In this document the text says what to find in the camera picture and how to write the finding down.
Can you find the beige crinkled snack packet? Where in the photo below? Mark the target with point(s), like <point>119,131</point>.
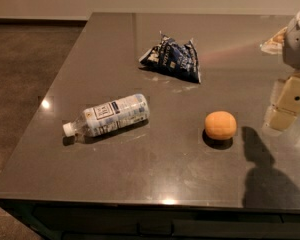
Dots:
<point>274,45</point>

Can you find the dark table front drawer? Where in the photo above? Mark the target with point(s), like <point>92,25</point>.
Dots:
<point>188,223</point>

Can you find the clear plastic bottle blue label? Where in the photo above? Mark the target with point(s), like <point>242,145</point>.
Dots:
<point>109,117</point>

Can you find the blue crumpled snack bag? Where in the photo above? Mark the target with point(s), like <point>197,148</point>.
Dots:
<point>170,58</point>

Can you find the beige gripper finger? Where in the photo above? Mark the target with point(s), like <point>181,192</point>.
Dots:
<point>284,103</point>

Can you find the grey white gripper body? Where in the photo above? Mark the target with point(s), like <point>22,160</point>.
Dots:
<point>298,44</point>

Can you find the orange round fruit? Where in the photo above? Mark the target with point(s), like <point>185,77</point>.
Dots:
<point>220,125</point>

